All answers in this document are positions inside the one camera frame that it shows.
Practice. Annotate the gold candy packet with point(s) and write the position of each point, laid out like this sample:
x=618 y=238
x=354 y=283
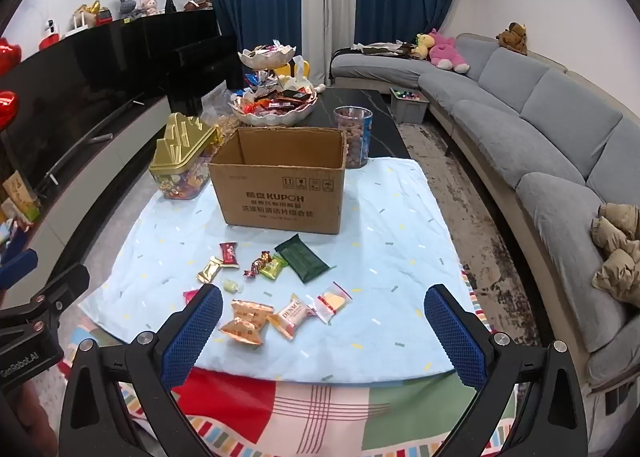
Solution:
x=210 y=269

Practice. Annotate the grey storage bin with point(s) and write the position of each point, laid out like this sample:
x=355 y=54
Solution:
x=407 y=111

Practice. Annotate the grey sectional sofa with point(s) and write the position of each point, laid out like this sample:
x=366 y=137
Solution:
x=550 y=102

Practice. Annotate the pink plush toy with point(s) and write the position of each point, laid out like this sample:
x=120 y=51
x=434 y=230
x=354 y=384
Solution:
x=445 y=49

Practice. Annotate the brown plush toy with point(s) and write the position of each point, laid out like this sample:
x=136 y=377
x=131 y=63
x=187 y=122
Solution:
x=512 y=37

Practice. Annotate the person's left hand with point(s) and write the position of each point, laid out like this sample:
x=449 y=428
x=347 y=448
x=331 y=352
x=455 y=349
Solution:
x=30 y=422

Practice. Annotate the yellow-green snack box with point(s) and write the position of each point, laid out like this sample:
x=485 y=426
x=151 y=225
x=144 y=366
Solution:
x=20 y=197

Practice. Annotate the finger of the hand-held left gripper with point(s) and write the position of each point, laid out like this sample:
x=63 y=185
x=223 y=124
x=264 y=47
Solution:
x=20 y=266
x=65 y=283

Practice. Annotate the light green snack packet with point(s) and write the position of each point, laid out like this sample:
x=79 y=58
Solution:
x=274 y=267

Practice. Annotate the heap of wrapped snacks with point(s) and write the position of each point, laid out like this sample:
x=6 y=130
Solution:
x=267 y=49
x=272 y=101

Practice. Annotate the gold foil balloon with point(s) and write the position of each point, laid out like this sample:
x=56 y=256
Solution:
x=87 y=9

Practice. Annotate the clear zip bag with biscuit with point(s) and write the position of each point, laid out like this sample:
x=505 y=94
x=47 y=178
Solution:
x=331 y=302

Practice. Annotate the grey bunny plush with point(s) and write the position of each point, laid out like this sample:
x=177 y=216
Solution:
x=129 y=4

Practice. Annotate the brown twisted candy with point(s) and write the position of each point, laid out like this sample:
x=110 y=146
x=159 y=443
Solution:
x=256 y=264

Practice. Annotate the red heart balloon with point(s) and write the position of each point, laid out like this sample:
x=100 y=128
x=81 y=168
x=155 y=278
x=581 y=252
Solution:
x=7 y=109
x=9 y=57

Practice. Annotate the colourful patterned blanket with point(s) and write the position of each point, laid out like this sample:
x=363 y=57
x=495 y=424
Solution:
x=320 y=412

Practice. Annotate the clear jar of nuts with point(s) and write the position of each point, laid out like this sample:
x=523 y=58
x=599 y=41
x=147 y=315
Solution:
x=352 y=137

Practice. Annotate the black upright piano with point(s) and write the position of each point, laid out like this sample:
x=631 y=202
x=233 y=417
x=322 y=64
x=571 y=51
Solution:
x=200 y=52

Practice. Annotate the orange striped snack packet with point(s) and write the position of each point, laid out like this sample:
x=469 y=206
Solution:
x=247 y=322

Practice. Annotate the white security camera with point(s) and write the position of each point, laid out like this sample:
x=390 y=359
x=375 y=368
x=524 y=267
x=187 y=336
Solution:
x=51 y=28

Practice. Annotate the red gift box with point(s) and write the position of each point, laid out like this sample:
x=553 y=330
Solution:
x=49 y=43

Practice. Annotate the small pale green candy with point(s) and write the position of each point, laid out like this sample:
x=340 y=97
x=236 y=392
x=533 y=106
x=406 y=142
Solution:
x=231 y=285

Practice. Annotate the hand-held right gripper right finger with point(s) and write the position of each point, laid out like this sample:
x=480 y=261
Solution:
x=455 y=337

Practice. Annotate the tiered white snack bowl stand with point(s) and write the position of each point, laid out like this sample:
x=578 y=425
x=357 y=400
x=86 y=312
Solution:
x=272 y=119

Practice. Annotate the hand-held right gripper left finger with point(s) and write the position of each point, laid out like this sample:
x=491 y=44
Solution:
x=192 y=332

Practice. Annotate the clear plastic bag of nuts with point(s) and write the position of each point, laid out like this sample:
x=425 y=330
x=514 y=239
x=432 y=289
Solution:
x=220 y=114

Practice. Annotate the dark green snack packet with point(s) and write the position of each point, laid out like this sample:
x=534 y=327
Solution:
x=302 y=259

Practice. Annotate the gold-lidded clear candy jar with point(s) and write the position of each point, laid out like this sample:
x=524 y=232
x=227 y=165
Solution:
x=175 y=152

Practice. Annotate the pink snack packet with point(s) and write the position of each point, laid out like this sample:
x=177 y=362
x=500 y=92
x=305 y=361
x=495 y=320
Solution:
x=190 y=295

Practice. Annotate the yellow plush toy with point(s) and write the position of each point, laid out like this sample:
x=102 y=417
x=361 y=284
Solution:
x=424 y=43

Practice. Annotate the red candy packet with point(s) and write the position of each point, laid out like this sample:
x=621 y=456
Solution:
x=229 y=253

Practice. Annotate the large black television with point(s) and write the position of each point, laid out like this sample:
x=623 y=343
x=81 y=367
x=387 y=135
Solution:
x=60 y=97

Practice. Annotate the beige puffer jacket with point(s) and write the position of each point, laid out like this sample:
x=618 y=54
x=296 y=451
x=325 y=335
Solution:
x=617 y=247

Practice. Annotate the light blue speckled cloth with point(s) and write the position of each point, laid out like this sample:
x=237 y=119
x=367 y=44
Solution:
x=390 y=237

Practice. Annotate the brown cardboard box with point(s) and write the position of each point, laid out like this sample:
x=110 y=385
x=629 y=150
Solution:
x=280 y=197

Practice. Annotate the pile of clothes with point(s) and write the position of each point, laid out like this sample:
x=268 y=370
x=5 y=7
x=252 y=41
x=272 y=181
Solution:
x=385 y=48

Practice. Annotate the mottled grey rug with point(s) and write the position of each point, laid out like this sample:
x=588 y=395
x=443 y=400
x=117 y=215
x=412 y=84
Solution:
x=475 y=217

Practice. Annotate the grey television cabinet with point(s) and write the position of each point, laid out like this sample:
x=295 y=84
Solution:
x=100 y=157

